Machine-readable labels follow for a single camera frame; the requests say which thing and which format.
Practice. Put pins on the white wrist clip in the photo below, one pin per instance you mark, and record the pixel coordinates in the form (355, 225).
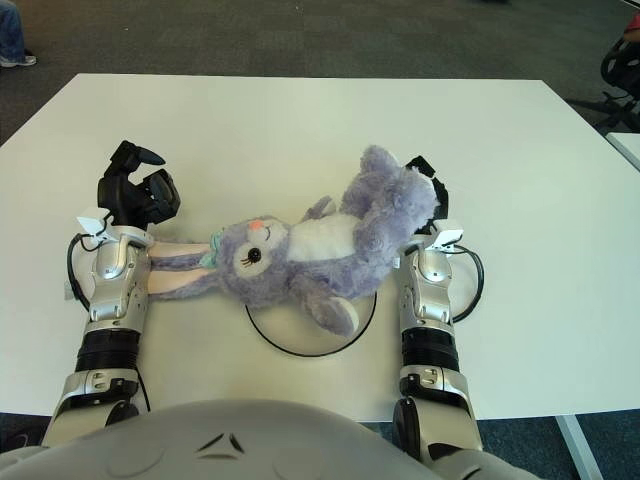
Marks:
(90, 222)
(447, 235)

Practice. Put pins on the grey robot torso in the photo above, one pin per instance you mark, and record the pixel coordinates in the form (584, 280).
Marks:
(230, 430)

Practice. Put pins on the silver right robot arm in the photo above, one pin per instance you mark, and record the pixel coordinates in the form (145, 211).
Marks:
(430, 290)

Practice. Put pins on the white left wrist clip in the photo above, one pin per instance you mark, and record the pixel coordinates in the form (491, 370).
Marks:
(90, 222)

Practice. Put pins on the person in red top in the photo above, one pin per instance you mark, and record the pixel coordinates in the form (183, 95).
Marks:
(634, 26)

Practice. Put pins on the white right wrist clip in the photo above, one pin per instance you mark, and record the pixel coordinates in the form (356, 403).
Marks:
(447, 235)

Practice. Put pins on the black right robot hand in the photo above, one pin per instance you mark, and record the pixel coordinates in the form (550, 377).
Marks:
(442, 200)

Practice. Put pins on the black office chair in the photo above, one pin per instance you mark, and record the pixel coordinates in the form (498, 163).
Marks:
(619, 67)

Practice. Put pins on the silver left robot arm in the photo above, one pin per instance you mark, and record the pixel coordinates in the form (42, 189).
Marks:
(112, 270)

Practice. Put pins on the white table leg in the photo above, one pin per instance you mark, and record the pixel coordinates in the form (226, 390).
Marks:
(575, 447)

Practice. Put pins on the purple plush bunny doll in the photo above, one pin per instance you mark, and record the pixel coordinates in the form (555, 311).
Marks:
(320, 260)

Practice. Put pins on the white side table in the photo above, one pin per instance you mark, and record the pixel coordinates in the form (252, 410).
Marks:
(631, 148)

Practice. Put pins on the person in blue jeans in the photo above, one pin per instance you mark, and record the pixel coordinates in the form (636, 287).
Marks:
(11, 30)

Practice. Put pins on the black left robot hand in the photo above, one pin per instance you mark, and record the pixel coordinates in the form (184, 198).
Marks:
(120, 195)

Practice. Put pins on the white plate with black rim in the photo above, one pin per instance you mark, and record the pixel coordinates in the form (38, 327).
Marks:
(300, 340)

